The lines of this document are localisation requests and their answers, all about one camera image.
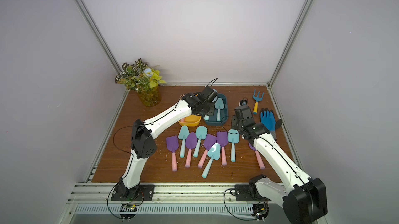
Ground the teal shovel eleventh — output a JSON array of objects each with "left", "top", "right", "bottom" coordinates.
[{"left": 215, "top": 97, "right": 224, "bottom": 122}]

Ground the dark teal storage box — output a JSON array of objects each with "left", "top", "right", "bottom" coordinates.
[{"left": 205, "top": 94, "right": 229, "bottom": 126}]

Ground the yellow plastic storage box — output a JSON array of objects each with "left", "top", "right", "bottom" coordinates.
[{"left": 178, "top": 115, "right": 202, "bottom": 127}]

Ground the teal shovel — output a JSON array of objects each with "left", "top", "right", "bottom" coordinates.
[
  {"left": 228, "top": 129, "right": 240, "bottom": 162},
  {"left": 202, "top": 143, "right": 221, "bottom": 178},
  {"left": 204, "top": 90, "right": 218, "bottom": 121},
  {"left": 178, "top": 125, "right": 190, "bottom": 158},
  {"left": 193, "top": 126, "right": 207, "bottom": 158}
]

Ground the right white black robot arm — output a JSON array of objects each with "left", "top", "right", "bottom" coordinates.
[{"left": 232, "top": 105, "right": 327, "bottom": 224}]

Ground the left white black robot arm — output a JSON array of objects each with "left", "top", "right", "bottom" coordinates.
[{"left": 113, "top": 86, "right": 218, "bottom": 199}]

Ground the blue grey garden glove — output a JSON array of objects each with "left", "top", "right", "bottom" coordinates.
[{"left": 260, "top": 108, "right": 283, "bottom": 140}]

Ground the blue yellow garden rake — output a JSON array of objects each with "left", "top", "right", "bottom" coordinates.
[{"left": 252, "top": 90, "right": 264, "bottom": 114}]

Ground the potted green plant vase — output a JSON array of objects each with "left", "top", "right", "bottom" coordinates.
[{"left": 115, "top": 58, "right": 166, "bottom": 107}]

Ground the right circuit board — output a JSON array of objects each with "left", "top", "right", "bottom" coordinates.
[{"left": 252, "top": 201, "right": 270, "bottom": 222}]

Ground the circuit board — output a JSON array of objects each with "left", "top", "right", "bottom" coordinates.
[
  {"left": 252, "top": 201, "right": 270, "bottom": 222},
  {"left": 119, "top": 204, "right": 138, "bottom": 221}
]

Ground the left circuit board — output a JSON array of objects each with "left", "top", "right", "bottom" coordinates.
[{"left": 119, "top": 204, "right": 138, "bottom": 221}]

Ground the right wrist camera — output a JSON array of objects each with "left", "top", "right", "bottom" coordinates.
[{"left": 239, "top": 97, "right": 248, "bottom": 106}]

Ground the purple shovel pink handle far-right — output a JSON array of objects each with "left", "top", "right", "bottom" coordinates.
[{"left": 248, "top": 143, "right": 266, "bottom": 170}]

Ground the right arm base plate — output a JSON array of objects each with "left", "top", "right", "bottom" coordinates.
[{"left": 234, "top": 184, "right": 270, "bottom": 202}]

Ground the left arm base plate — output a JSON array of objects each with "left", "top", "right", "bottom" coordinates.
[{"left": 111, "top": 183, "right": 155, "bottom": 201}]

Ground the aluminium front rail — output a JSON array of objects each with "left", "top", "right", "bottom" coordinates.
[{"left": 66, "top": 182, "right": 323, "bottom": 205}]

